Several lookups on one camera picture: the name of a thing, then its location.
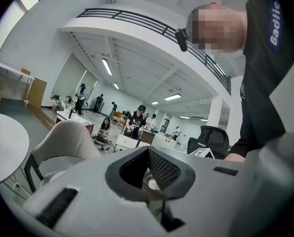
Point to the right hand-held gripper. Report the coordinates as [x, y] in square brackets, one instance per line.
[201, 154]

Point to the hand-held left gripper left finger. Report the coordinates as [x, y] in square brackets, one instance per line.
[92, 181]

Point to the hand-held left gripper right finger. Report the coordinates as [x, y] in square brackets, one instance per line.
[211, 194]

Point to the beige upholstered chair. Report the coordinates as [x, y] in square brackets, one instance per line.
[67, 139]

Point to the person's right forearm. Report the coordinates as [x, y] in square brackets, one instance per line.
[235, 157]

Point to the black mesh office chair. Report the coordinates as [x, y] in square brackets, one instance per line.
[211, 139]

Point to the white low cabinet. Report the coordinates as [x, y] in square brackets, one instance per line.
[164, 141]

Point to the white drawer cabinet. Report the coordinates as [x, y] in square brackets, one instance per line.
[125, 143]

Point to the woven wicker basket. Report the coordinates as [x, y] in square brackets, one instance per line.
[151, 192]

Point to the long ceiling light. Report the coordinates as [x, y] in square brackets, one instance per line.
[173, 97]
[107, 66]
[155, 103]
[116, 86]

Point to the white workbench with brown side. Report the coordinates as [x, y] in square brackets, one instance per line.
[70, 117]

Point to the round white table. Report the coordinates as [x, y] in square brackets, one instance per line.
[6, 149]

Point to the person's black t-shirt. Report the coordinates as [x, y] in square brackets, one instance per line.
[263, 83]

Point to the brown cardboard panel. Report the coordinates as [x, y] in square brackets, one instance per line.
[38, 92]

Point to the person's head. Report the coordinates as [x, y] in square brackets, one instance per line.
[218, 28]

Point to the small cardboard box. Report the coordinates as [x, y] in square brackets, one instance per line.
[25, 71]

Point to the white folding table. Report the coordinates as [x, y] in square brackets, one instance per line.
[14, 70]

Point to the black balcony railing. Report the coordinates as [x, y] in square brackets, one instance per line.
[146, 21]

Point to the black head-worn camera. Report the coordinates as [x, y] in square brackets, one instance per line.
[181, 39]

